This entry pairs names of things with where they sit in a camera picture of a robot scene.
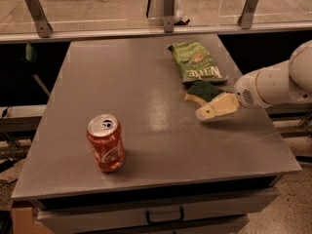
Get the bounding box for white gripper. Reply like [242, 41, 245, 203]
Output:
[196, 60, 291, 121]

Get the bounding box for green and yellow sponge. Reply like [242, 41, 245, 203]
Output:
[184, 81, 223, 105]

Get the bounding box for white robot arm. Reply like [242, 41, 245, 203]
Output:
[196, 41, 312, 121]

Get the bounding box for green jalapeno chip bag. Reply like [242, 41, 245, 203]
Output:
[168, 40, 227, 84]

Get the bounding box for grey cabinet drawer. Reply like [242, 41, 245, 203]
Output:
[38, 187, 279, 234]

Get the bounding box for red coca-cola can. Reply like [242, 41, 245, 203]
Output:
[87, 114, 125, 173]

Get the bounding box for right metal rail bracket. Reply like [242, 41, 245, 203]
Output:
[238, 0, 259, 29]

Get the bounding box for metal rail bracket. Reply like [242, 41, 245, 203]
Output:
[24, 0, 53, 38]
[238, 0, 259, 29]
[163, 0, 175, 33]

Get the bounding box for metal window rail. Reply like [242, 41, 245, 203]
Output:
[0, 21, 312, 44]

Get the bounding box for middle metal rail bracket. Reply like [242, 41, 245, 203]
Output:
[163, 0, 175, 33]

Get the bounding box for black drawer handle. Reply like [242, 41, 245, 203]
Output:
[145, 207, 184, 225]

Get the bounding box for left metal rail bracket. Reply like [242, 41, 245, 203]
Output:
[24, 0, 53, 38]

